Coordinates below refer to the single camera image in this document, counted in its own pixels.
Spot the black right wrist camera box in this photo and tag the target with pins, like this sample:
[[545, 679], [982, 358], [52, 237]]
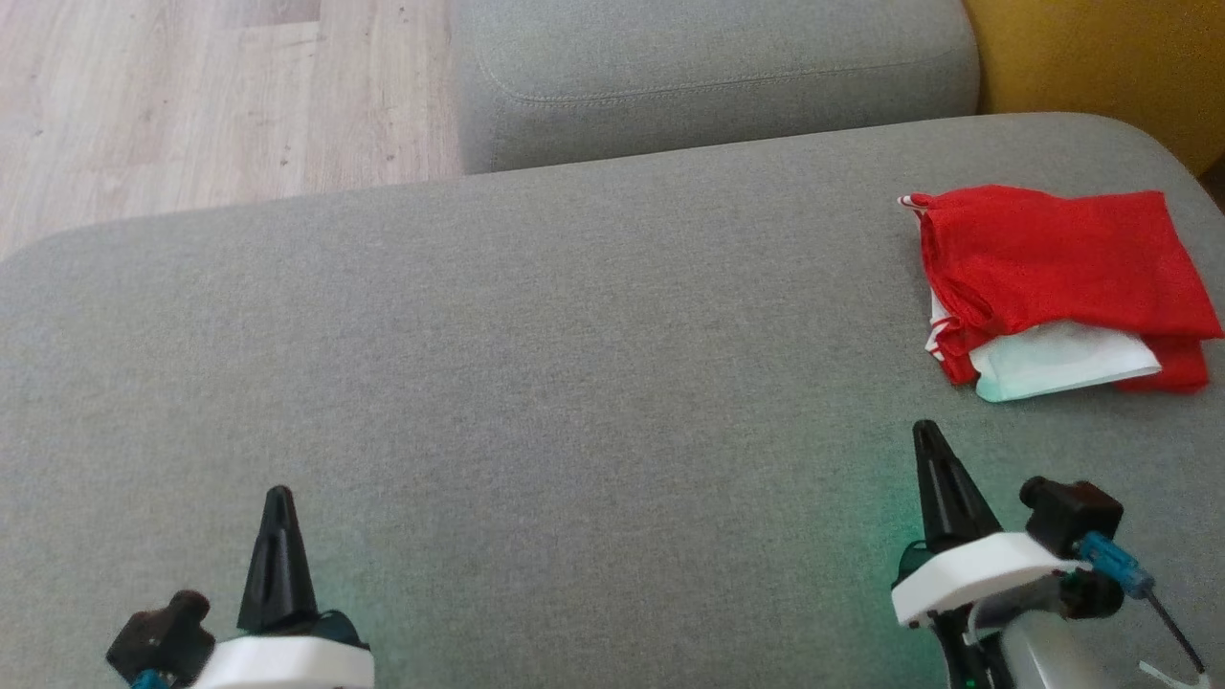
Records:
[[1072, 517]]

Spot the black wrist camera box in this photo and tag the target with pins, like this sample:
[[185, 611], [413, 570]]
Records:
[[1072, 517], [158, 636]]

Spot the red garment with white hem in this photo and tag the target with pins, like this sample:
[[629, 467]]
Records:
[[1062, 362]]

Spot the yellow sofa backrest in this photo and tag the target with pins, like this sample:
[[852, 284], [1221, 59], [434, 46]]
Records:
[[1110, 67]]

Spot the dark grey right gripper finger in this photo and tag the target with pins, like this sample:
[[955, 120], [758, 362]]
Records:
[[965, 512], [933, 507]]

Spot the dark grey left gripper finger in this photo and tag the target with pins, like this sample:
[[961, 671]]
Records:
[[261, 593], [294, 593]]

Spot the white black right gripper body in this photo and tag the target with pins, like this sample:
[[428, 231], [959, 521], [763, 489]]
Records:
[[976, 569]]

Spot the red garment striped white trim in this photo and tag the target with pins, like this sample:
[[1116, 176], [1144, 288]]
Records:
[[1053, 249]]

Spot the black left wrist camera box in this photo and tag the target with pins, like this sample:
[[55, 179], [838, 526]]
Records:
[[158, 636]]

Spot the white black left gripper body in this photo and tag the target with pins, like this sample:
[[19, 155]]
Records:
[[287, 665]]

